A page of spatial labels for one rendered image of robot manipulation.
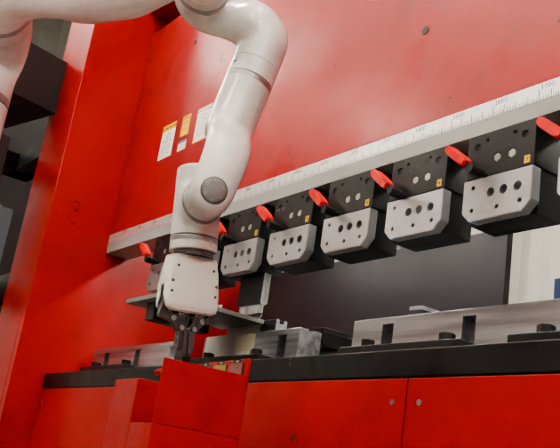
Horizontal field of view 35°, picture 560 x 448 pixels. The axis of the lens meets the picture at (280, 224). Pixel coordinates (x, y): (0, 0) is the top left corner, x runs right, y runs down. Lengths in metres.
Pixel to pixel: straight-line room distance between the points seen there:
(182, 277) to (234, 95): 0.35
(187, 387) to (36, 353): 1.34
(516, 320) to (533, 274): 5.71
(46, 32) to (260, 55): 8.30
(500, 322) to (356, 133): 0.61
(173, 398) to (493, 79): 0.79
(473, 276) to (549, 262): 4.79
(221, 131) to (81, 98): 1.47
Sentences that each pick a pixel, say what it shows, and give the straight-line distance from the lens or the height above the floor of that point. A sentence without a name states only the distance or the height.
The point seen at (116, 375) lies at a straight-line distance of 2.30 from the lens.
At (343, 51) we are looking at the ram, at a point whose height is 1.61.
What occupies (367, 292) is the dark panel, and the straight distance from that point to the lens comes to 2.57.
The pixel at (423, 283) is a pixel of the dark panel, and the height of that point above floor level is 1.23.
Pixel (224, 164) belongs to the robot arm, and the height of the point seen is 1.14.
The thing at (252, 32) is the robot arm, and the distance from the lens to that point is 1.67.
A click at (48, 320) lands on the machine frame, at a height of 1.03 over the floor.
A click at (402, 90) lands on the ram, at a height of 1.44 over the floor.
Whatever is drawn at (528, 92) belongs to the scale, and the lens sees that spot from 1.57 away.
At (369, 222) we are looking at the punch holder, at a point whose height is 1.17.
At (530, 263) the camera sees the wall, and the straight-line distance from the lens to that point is 7.19.
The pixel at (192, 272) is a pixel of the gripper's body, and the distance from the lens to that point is 1.51.
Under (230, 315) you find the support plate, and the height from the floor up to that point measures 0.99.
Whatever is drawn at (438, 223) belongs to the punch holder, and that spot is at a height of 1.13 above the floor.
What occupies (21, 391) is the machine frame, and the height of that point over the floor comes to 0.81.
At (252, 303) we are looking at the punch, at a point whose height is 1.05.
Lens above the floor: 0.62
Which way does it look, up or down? 17 degrees up
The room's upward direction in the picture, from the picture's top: 9 degrees clockwise
